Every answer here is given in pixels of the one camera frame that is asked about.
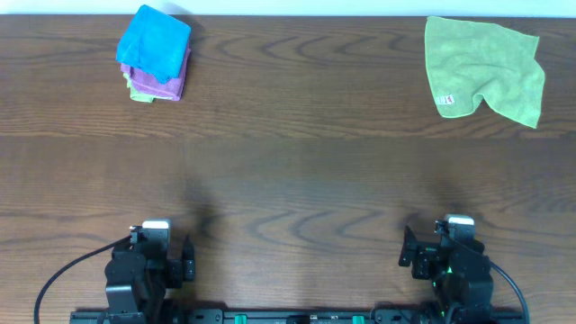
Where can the light green folded cloth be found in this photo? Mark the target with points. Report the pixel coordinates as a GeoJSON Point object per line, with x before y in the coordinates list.
{"type": "Point", "coordinates": [135, 94]}

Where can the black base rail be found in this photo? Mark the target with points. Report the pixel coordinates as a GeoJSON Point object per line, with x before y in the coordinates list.
{"type": "Point", "coordinates": [216, 316]}

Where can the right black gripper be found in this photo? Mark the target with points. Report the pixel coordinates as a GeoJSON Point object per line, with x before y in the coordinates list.
{"type": "Point", "coordinates": [425, 256]}

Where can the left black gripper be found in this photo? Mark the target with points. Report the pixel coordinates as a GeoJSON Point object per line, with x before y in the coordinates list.
{"type": "Point", "coordinates": [185, 266]}

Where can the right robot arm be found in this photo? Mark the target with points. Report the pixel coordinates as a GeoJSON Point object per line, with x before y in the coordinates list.
{"type": "Point", "coordinates": [459, 272]}

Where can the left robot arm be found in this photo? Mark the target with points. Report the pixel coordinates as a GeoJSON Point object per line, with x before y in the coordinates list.
{"type": "Point", "coordinates": [139, 275]}

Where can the green microfiber cloth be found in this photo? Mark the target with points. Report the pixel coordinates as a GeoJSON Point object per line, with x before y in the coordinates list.
{"type": "Point", "coordinates": [470, 63]}

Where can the purple folded cloth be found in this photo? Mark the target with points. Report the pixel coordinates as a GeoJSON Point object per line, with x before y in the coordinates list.
{"type": "Point", "coordinates": [148, 84]}

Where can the blue folded cloth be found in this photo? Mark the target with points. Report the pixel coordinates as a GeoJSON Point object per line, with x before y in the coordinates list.
{"type": "Point", "coordinates": [155, 43]}

